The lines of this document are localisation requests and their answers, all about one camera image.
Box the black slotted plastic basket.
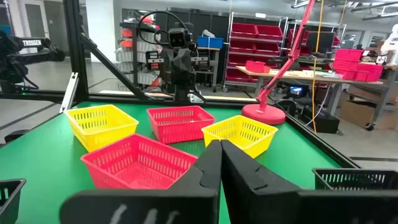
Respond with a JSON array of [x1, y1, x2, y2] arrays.
[[312, 167, 398, 192], [0, 178, 27, 224]]

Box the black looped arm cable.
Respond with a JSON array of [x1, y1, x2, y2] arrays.
[[138, 11, 188, 46]]

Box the red lamp stand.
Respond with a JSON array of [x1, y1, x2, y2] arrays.
[[241, 0, 317, 126]]

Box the black monitor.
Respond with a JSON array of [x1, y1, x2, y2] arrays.
[[306, 30, 336, 54]]

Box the metal wire shelf rack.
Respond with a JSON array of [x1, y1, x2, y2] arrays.
[[223, 12, 289, 91]]

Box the black aluminium table frame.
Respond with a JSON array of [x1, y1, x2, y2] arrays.
[[0, 0, 361, 169]]

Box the black shelf with grey bins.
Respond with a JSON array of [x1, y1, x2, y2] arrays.
[[114, 21, 162, 91]]

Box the silver aluminium extrusion bar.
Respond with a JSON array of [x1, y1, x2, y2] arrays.
[[59, 72, 79, 113]]

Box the yellow slotted plastic basket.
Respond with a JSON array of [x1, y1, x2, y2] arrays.
[[201, 114, 279, 159], [64, 104, 140, 153]]

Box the wooden work table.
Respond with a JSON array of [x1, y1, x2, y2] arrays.
[[236, 65, 389, 125]]

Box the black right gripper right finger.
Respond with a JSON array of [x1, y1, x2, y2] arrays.
[[220, 139, 398, 224]]

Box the small red storage bin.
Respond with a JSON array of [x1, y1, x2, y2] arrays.
[[245, 60, 271, 74]]

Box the red slotted plastic basket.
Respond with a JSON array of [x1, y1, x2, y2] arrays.
[[146, 105, 216, 145], [80, 133, 199, 190]]

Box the black computer case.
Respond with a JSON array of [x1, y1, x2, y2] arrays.
[[303, 105, 340, 134]]

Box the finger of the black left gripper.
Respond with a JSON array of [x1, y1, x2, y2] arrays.
[[160, 48, 178, 85], [177, 48, 195, 85]]

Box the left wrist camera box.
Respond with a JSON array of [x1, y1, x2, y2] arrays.
[[167, 27, 188, 49]]

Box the white humanoid figure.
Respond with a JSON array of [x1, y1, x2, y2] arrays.
[[381, 24, 398, 65]]

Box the brown cardboard box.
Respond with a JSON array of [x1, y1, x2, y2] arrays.
[[338, 99, 377, 129]]

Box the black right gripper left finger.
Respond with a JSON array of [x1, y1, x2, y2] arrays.
[[58, 139, 223, 224]]

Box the yellow hanging cord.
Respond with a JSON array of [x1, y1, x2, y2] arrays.
[[312, 0, 325, 134]]

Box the blue storage bin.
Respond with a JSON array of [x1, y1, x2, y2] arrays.
[[197, 35, 224, 50]]

